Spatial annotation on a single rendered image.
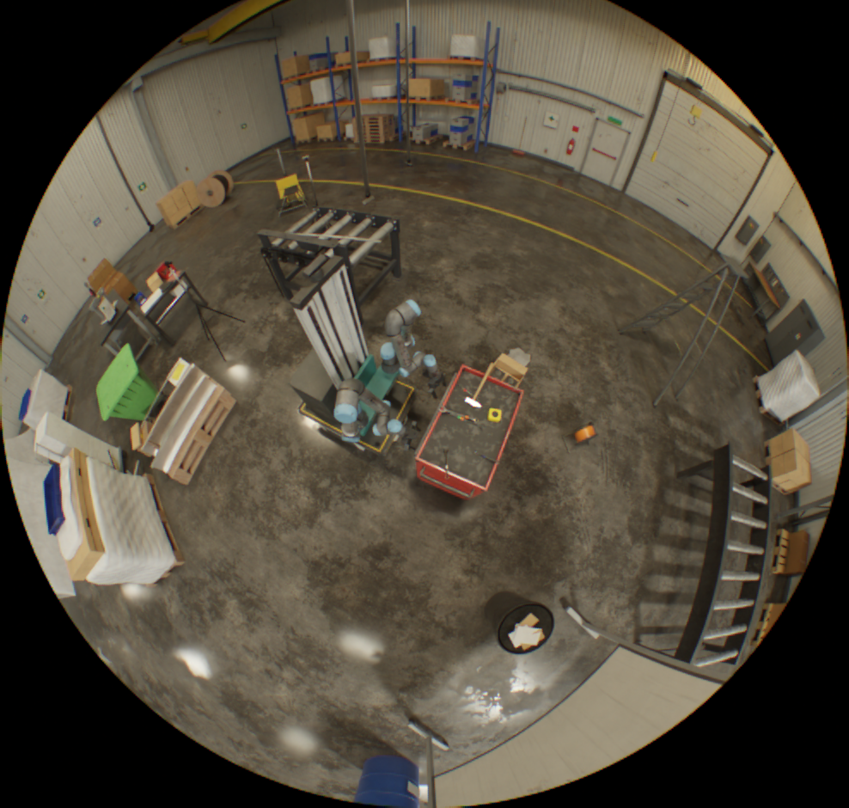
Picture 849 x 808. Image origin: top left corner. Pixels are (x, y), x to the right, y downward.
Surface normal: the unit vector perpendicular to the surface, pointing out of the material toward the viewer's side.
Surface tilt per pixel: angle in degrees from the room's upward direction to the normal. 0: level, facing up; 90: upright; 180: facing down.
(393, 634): 0
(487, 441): 0
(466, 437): 0
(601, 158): 90
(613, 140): 90
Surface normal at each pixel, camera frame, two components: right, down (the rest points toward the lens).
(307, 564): 0.01, -0.46
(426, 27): -0.44, 0.80
